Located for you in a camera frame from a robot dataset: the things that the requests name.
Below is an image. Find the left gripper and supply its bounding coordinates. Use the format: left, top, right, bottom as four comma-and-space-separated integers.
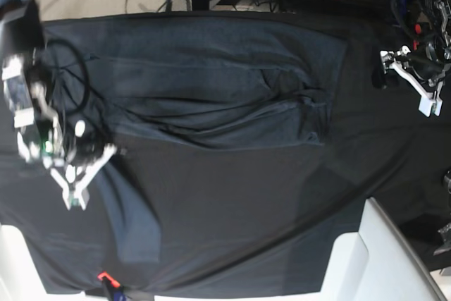
371, 43, 450, 116

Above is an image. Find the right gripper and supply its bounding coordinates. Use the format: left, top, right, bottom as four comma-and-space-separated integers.
17, 120, 118, 210

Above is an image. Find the dark grey T-shirt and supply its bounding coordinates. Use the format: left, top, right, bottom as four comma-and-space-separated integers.
26, 16, 349, 271

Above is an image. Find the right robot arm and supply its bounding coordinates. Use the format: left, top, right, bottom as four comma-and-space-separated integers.
1, 0, 118, 209

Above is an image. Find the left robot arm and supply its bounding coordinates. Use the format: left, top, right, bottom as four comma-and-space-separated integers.
379, 0, 450, 117

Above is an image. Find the black red clamp right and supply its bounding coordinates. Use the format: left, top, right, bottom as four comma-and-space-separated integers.
413, 23, 422, 51

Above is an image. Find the black red clamp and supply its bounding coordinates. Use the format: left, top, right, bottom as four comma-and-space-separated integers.
97, 271, 128, 301
413, 23, 422, 51

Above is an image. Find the black red clamp front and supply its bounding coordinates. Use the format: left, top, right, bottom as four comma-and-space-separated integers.
97, 271, 128, 301

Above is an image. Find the white bin left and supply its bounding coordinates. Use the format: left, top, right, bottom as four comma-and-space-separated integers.
1, 225, 87, 301

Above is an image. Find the white bin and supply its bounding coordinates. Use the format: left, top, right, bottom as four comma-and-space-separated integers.
1, 225, 87, 301
319, 198, 447, 301

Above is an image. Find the white bin right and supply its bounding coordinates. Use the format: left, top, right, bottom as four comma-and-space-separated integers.
319, 198, 447, 301

